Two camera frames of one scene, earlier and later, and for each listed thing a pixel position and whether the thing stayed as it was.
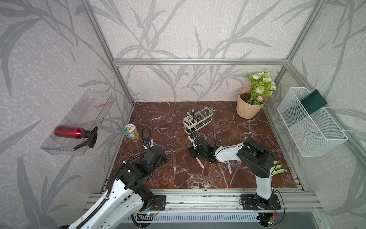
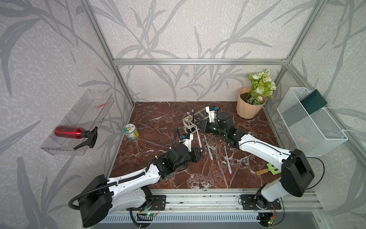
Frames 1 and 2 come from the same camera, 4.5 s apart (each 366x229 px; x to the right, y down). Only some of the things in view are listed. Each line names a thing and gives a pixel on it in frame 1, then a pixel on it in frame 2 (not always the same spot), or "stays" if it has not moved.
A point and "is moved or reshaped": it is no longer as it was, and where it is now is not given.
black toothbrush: [192, 110] stays
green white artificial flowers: [262, 87] stays
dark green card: [313, 101] stays
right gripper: [191, 151] → [204, 126]
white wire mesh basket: [314, 134] stays
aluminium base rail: [287, 200] stays
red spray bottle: [71, 132] stays
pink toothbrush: [199, 162] is moved or reshaped
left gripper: [163, 160] → [195, 156]
